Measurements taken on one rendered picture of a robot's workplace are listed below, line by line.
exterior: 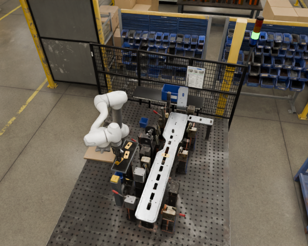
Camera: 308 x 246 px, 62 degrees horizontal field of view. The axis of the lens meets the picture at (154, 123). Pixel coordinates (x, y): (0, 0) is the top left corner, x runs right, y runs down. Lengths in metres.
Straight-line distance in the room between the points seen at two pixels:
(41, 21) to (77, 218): 3.26
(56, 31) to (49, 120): 1.49
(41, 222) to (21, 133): 1.68
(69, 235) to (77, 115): 2.51
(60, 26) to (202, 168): 3.19
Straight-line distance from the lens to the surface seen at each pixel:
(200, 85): 3.19
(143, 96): 3.24
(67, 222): 2.71
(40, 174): 4.02
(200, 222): 2.62
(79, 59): 4.82
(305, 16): 5.21
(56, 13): 4.57
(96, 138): 1.98
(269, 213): 3.69
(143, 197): 2.35
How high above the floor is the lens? 3.06
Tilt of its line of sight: 45 degrees down
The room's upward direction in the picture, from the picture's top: straight up
